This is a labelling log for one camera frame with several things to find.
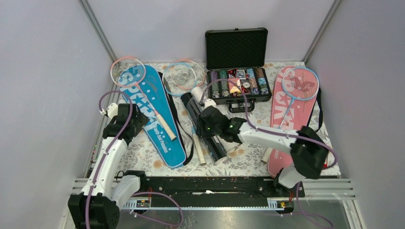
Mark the black shuttlecock tube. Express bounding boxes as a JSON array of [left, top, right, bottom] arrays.
[[180, 93, 227, 164]]

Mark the white cardboard tube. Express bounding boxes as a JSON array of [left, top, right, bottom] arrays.
[[191, 87, 239, 154]]

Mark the blue racket cover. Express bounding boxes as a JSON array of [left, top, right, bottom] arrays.
[[120, 65, 187, 168]]

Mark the blue badminton racket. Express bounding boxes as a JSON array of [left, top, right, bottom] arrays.
[[161, 62, 206, 166]]

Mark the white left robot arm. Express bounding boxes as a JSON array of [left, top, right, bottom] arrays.
[[68, 103, 149, 229]]

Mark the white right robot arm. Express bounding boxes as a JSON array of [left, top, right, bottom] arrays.
[[197, 106, 330, 197]]

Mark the black poker chip case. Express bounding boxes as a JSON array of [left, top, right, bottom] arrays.
[[205, 27, 272, 113]]

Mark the pink racket cover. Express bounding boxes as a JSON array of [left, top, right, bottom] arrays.
[[267, 65, 318, 177]]

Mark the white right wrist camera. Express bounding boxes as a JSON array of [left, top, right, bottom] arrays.
[[203, 99, 217, 109]]

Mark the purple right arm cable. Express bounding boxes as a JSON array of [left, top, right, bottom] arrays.
[[199, 79, 338, 170]]

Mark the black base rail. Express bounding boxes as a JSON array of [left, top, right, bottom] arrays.
[[137, 177, 305, 203]]

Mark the aluminium slotted rail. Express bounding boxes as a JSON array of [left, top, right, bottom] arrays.
[[121, 197, 295, 211]]

